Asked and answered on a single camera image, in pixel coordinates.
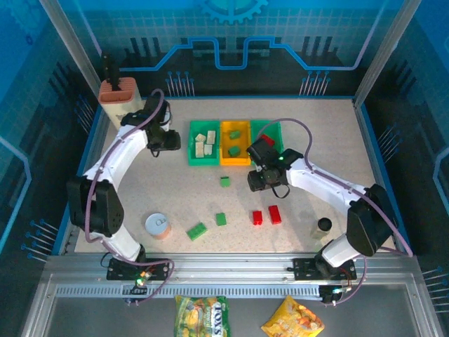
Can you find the red lego brick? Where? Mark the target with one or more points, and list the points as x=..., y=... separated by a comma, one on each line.
x=267, y=139
x=274, y=214
x=257, y=218

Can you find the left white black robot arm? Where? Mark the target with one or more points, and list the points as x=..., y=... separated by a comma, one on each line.
x=115, y=151

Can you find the green snack bag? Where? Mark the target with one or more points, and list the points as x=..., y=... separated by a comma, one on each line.
x=203, y=316

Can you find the small green lego brick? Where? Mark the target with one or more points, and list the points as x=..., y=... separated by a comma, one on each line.
x=221, y=219
x=234, y=134
x=224, y=182
x=233, y=151

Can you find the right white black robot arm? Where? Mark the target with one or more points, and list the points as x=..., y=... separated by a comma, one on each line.
x=315, y=182

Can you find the small jar with black lid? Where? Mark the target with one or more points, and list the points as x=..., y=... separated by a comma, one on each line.
x=324, y=224

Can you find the aluminium frame post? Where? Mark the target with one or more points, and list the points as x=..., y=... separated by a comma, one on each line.
x=386, y=45
x=70, y=42

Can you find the long cream lego brick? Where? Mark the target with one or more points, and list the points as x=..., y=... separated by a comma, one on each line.
x=199, y=149

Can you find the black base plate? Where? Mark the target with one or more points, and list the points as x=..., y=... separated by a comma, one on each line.
x=158, y=268
x=305, y=268

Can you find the small circuit board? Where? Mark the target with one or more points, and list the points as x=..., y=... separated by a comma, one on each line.
x=139, y=282
x=333, y=293

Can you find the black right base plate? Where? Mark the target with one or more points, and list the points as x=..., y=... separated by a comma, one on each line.
x=305, y=268

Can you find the green plastic bin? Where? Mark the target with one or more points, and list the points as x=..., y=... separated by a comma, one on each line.
x=205, y=161
x=257, y=128

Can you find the aluminium frame rail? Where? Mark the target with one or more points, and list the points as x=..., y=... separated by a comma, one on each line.
x=228, y=267

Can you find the yellow snack bag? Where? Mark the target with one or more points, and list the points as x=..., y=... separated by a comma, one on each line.
x=291, y=319

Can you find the long green lego brick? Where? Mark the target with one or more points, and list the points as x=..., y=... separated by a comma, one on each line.
x=196, y=231

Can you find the tin can with pull tab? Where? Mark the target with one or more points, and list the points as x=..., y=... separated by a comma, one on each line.
x=158, y=224

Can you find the cream knife block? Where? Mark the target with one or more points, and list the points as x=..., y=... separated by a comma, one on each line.
x=115, y=102

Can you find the small cream lego brick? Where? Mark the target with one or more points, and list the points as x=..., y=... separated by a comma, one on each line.
x=200, y=137

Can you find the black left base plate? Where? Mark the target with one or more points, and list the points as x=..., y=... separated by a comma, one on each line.
x=158, y=268

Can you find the yellow plastic bin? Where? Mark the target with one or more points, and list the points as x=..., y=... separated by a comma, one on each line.
x=235, y=160

